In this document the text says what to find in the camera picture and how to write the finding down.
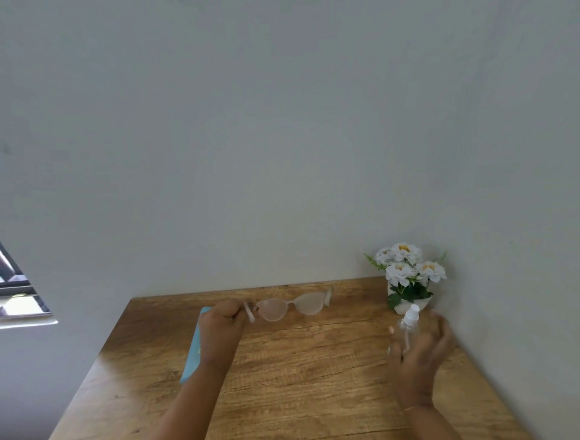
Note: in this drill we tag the person's right thumb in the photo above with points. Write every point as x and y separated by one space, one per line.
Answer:
393 342

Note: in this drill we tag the person's right hand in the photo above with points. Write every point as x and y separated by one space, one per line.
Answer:
419 362

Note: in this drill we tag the person's left fingers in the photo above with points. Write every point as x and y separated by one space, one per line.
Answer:
235 308

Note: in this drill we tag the clear spray bottle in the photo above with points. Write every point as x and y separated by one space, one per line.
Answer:
409 328

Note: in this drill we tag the person's left forearm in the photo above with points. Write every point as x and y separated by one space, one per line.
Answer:
190 403

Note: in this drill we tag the light blue cloth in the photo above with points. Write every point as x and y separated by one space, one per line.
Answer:
194 349

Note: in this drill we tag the window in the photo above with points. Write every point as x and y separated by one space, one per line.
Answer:
20 294

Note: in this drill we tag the clear frame eyeglasses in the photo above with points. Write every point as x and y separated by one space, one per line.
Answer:
290 306

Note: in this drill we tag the person's right forearm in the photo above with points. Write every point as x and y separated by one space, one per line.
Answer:
435 424

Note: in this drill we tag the person's left hand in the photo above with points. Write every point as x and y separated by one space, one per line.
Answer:
222 333

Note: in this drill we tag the white flowers in white pot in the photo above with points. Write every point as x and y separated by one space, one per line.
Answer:
410 276

